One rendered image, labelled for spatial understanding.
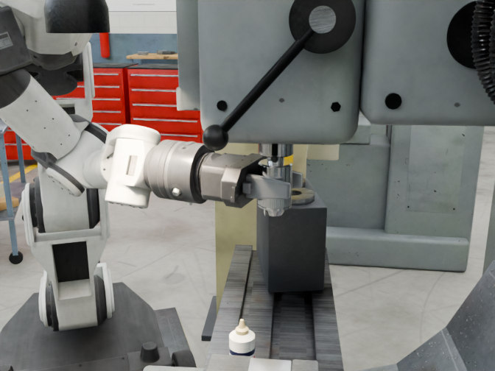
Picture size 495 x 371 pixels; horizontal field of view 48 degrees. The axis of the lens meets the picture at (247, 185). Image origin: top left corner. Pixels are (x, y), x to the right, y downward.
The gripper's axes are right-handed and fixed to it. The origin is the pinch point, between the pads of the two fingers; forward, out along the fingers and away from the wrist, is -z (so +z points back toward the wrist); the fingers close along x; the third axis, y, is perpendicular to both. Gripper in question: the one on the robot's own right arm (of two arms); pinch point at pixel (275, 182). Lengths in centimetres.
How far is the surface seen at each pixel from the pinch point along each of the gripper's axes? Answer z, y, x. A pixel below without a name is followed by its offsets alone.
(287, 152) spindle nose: -2.0, -4.8, -1.2
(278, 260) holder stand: 9.8, 26.0, 30.3
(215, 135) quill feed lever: 1.7, -9.4, -15.2
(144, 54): 485, 40, 712
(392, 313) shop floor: 5, 124, 196
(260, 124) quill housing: -1.6, -10.0, -10.0
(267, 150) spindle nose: 0.3, -5.1, -2.4
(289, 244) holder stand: 8.0, 22.7, 31.3
